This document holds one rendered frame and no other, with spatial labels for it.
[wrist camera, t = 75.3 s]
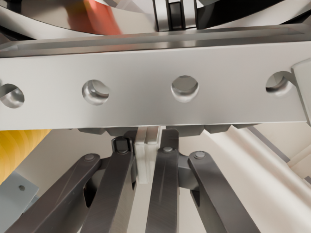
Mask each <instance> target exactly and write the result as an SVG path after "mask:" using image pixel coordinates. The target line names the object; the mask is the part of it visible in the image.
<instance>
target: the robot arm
mask: <svg viewBox="0 0 311 233"><path fill-rule="evenodd" d="M111 143H112V155H111V156H110V157H107V158H103V159H100V155H98V154H96V153H90V154H86V155H83V156H82V157H81V158H80V159H79V160H77V161H76V162H75V163H74V164H73V165H72V166H71V167H70V168H69V169H68V170H67V171H66V172H65V173H64V174H63V175H62V176H61V177H60V178H59V179H58V180H57V181H56V182H55V183H54V184H53V185H52V186H51V187H50V188H49V189H48V190H47V191H46V192H45V193H44V194H43V195H42V196H41V197H40V198H39V199H38V200H37V201H36V202H35V203H34V204H33V205H31V206H30V207H29V208H28V209H27V210H26V211H25V212H24V213H23V214H22V215H21V216H20V217H19V218H18V219H17V220H16V221H15V222H14V223H13V224H12V225H11V226H10V227H9V228H8V229H7V230H6V231H5V232H4V233H77V232H78V231H79V230H80V228H81V227H82V228H81V230H80V233H127V229H128V225H129V220H130V216H131V210H132V205H133V201H134V197H135V192H136V188H137V182H138V183H140V184H148V182H151V184H152V189H151V195H150V201H149V210H148V216H147V222H146V228H145V233H179V211H180V187H181V188H185V189H189V190H190V194H191V197H192V199H193V202H194V204H195V206H196V209H197V211H198V214H199V216H200V218H201V221H202V223H203V225H204V228H205V230H206V233H261V232H260V230H259V228H258V227H257V225H256V224H255V223H254V221H253V219H252V218H251V216H250V215H249V213H248V212H247V210H246V208H245V207H244V206H243V204H242V202H241V201H240V199H239V198H238V196H237V195H236V193H235V192H234V190H233V189H232V187H231V186H230V184H229V182H228V181H227V179H226V178H225V176H224V175H223V173H222V172H221V170H220V169H219V167H218V165H217V164H216V162H215V161H214V159H213V158H212V156H211V155H210V154H209V153H208V152H205V151H195V152H192V153H190V154H189V156H186V155H183V154H181V153H180V148H179V132H178V130H177V129H166V126H143V127H138V130H128V131H127V132H126V133H124V135H123V136H118V137H115V138H113V139H112V140H111ZM136 178H137V180H136Z"/></svg>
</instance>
